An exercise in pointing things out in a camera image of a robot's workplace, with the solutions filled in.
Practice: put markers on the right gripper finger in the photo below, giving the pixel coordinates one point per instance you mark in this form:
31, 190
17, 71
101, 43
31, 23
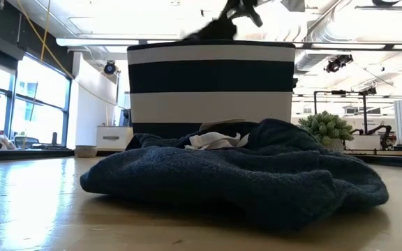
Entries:
231, 14
254, 15

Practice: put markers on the black garment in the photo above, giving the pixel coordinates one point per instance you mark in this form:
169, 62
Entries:
218, 29

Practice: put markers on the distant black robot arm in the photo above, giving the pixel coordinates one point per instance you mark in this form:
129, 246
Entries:
384, 134

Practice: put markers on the navy white striped fabric bin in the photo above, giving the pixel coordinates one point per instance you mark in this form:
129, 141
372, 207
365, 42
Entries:
211, 76

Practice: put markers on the small white cloth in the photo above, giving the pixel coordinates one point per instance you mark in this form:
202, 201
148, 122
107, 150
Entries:
211, 140

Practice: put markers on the black overhead bar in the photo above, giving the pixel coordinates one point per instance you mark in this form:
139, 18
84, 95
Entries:
382, 7

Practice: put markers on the black curved ceiling fixture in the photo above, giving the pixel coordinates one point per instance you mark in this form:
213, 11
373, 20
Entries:
386, 2

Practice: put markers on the green potted plant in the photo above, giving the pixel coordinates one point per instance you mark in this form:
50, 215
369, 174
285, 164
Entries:
326, 127

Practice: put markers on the ceiling light bar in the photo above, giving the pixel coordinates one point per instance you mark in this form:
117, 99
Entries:
100, 42

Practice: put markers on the navy terry towel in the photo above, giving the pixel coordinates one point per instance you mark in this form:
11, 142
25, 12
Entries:
222, 174

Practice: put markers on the white box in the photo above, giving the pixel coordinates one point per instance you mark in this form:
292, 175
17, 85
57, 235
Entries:
361, 142

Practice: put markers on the round grey pot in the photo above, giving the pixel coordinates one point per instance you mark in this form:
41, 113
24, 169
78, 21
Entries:
86, 151

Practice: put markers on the large window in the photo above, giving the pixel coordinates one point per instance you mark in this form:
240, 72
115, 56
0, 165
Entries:
40, 104

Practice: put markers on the silver ventilation duct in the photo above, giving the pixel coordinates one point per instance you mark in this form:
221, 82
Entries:
305, 61

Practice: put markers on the black ceiling camera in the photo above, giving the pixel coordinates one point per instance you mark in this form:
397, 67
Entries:
337, 63

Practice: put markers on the black round camera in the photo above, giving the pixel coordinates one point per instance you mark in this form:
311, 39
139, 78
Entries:
110, 68

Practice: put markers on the black metal frame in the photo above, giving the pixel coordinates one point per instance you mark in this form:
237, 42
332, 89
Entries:
365, 111

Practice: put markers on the black aluminium rail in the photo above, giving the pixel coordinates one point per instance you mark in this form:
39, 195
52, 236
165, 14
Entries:
396, 161
23, 155

